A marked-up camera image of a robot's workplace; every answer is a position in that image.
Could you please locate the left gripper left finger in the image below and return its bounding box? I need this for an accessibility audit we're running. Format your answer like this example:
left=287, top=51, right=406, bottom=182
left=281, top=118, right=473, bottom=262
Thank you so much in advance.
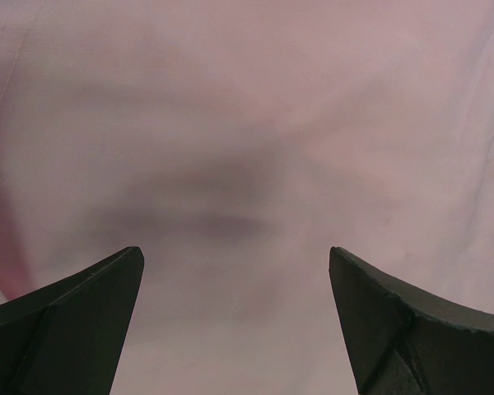
left=0, top=247, right=144, bottom=395

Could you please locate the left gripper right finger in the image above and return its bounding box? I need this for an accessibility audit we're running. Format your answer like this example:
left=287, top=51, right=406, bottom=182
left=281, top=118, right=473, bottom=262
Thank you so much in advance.
left=329, top=247, right=494, bottom=395

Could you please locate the pink t shirt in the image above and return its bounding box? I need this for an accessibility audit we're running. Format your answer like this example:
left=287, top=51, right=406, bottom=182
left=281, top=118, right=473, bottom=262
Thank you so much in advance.
left=0, top=1, right=494, bottom=394

